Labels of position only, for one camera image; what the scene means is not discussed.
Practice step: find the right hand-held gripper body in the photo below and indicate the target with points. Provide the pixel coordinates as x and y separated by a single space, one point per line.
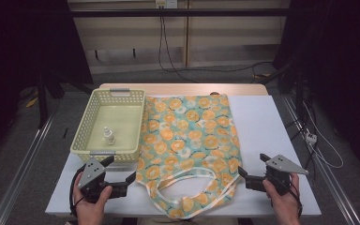
279 175

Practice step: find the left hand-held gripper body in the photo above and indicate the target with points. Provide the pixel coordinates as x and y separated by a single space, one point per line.
91 175

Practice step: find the small clear glass jar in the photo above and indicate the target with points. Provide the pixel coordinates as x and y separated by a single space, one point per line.
109 137

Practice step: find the pale yellow plastic basket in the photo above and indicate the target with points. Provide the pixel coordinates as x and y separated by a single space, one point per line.
118 115

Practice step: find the orange floral tote bag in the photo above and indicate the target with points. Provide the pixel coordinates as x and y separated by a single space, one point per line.
187 134

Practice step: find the person's right hand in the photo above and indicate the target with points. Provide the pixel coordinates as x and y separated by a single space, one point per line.
286 209

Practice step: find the person's left hand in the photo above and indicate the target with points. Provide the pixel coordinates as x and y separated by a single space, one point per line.
89 212

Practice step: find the white table cover sheet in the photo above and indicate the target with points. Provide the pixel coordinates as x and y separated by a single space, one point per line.
262 125

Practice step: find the white power strip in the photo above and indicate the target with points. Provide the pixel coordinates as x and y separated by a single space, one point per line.
311 138

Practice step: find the black metal stand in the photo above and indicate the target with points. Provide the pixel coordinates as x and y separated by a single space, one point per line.
42 103

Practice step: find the yellow floor marker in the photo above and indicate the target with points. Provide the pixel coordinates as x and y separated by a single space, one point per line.
32 102

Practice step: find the dark curtain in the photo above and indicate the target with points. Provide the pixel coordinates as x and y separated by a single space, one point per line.
18 47
340 62

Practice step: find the black horizontal bar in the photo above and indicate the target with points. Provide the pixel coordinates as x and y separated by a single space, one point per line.
200 12

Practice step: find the aluminium floor rail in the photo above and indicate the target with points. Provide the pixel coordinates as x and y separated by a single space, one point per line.
331 178
18 181

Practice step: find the white wall socket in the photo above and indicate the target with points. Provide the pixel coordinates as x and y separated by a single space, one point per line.
166 3

